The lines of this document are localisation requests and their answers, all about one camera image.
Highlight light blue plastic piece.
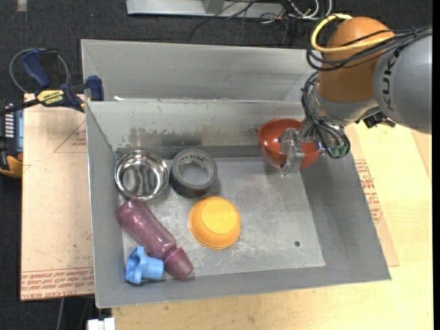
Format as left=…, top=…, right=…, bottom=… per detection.
left=124, top=245, right=165, bottom=286

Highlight black tape roll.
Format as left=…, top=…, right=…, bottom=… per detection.
left=168, top=148, right=219, bottom=199

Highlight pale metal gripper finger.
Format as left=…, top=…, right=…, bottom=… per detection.
left=278, top=128, right=300, bottom=151
left=280, top=148, right=306, bottom=179

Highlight purple plastic bottle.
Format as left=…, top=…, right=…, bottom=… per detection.
left=115, top=197, right=194, bottom=282

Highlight orange bowl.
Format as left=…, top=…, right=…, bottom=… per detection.
left=188, top=196, right=243, bottom=250

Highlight grey metal bin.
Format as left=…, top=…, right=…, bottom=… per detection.
left=80, top=38, right=393, bottom=309

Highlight shiny metal bowl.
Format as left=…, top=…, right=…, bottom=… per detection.
left=114, top=149, right=171, bottom=201

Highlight red bowl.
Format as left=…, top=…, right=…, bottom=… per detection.
left=258, top=118, right=320, bottom=171

